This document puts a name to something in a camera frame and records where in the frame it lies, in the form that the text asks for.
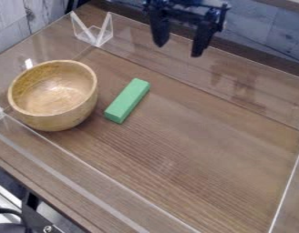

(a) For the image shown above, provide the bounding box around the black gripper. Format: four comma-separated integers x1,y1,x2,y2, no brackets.
142,0,229,57

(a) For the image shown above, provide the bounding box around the wooden bowl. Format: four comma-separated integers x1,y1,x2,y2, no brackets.
6,60,98,132

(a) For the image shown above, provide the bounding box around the green rectangular block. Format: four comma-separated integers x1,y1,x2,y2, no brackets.
104,78,150,124

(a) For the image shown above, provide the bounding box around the clear acrylic corner bracket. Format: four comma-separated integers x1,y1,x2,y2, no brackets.
70,11,113,47

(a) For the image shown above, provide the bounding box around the clear acrylic front wall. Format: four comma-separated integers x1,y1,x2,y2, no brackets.
0,114,200,233

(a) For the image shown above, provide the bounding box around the black metal table frame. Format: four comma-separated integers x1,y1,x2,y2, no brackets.
21,192,65,233

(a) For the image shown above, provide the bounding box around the black cable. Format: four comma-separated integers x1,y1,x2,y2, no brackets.
0,207,27,227

